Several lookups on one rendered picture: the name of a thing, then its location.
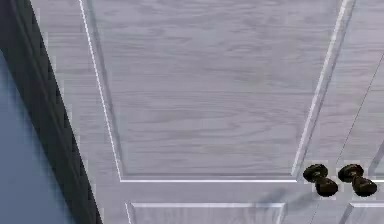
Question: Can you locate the pale grey panelled door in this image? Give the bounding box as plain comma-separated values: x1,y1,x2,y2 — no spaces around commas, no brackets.
29,0,384,224
308,54,384,224

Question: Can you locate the dark round door knob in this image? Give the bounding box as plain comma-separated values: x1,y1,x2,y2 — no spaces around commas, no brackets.
337,163,379,198
302,163,339,198

